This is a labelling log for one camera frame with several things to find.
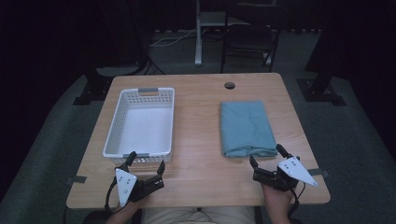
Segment person's beige pants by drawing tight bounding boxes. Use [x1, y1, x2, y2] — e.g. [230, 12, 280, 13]
[139, 206, 257, 224]

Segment white floor cable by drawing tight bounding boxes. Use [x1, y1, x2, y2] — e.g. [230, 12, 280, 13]
[148, 28, 200, 49]

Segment left hand-held gripper cable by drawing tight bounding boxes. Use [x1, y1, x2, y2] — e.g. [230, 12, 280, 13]
[104, 177, 119, 217]

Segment grey tape strip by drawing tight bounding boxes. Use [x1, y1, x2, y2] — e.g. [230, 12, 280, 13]
[307, 167, 331, 178]
[65, 175, 88, 185]

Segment teal cloth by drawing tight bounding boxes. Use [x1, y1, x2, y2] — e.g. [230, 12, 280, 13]
[219, 100, 278, 159]

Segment white plastic basket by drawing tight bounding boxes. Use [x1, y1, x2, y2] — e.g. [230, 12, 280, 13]
[102, 87, 176, 164]

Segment person's left hand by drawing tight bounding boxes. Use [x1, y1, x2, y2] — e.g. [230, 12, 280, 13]
[116, 199, 142, 217]

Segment white metal desk leg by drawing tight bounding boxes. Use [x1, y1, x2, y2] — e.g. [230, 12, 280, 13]
[193, 0, 204, 67]

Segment hand-held gripper cable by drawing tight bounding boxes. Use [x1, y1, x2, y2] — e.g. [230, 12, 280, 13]
[104, 177, 119, 217]
[287, 182, 306, 219]

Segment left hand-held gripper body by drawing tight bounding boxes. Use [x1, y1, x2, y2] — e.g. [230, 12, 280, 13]
[114, 165, 165, 208]

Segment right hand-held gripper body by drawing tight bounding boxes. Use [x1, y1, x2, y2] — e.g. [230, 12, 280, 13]
[252, 156, 319, 192]

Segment black stand base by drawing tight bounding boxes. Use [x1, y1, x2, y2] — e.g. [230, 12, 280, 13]
[296, 77, 347, 107]
[72, 67, 114, 106]

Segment black folding chair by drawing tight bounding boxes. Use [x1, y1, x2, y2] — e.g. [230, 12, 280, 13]
[219, 11, 281, 74]

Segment person's right hand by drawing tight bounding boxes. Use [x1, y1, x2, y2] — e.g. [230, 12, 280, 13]
[262, 182, 296, 216]

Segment black floor cable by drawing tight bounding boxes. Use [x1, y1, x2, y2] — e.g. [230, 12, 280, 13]
[135, 57, 166, 77]

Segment right hand-held gripper cable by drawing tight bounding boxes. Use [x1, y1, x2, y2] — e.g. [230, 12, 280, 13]
[287, 182, 306, 219]

